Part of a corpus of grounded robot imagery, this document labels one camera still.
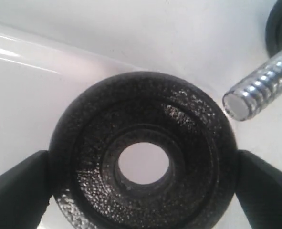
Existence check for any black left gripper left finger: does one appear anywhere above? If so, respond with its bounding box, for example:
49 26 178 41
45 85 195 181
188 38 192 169
0 150 52 229

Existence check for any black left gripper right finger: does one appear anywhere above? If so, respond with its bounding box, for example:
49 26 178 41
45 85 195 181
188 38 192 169
235 150 282 229

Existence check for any black weight plate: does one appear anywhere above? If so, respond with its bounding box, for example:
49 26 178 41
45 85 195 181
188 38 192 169
49 72 238 229

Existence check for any chrome threaded dumbbell bar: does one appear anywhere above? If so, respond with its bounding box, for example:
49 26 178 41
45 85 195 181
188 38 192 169
222 50 282 121

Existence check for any black plate on bar left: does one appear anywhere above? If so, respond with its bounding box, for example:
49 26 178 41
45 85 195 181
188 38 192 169
265 0 282 57

